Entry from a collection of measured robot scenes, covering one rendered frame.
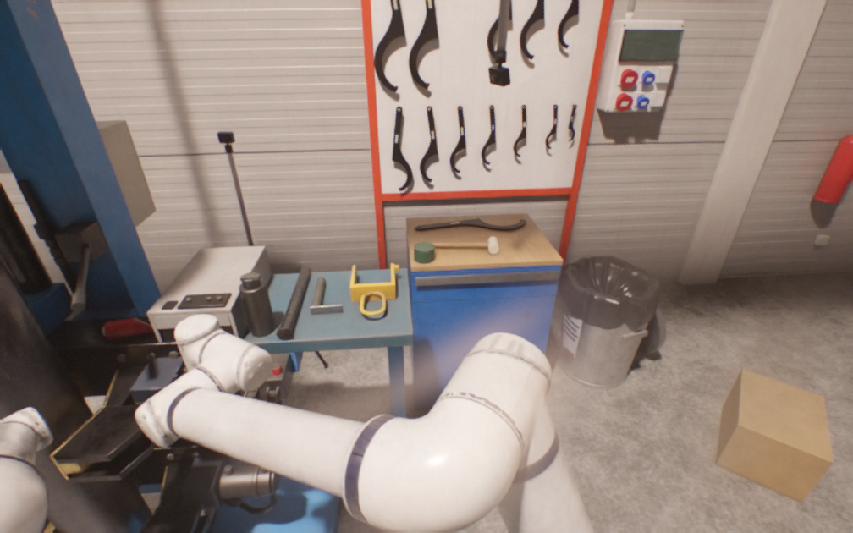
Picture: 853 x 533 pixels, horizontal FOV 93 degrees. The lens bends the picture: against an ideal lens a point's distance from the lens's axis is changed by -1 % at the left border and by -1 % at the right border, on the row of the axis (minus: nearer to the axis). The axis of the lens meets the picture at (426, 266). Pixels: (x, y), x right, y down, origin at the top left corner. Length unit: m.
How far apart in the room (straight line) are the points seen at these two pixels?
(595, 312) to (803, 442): 1.03
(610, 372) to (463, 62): 2.07
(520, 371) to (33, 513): 0.53
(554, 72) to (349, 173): 1.48
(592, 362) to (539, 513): 2.07
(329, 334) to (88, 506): 0.86
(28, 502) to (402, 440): 0.37
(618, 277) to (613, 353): 0.46
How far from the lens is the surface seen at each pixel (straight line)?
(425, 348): 2.19
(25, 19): 1.56
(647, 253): 3.85
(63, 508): 1.71
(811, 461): 2.59
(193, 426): 0.78
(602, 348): 2.59
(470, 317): 2.10
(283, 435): 0.61
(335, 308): 1.42
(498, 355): 0.55
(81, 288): 1.30
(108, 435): 1.39
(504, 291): 2.05
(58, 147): 1.57
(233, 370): 0.91
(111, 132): 2.07
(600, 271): 2.75
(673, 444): 2.68
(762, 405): 2.67
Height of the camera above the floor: 1.89
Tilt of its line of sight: 30 degrees down
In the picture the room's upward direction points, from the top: straight up
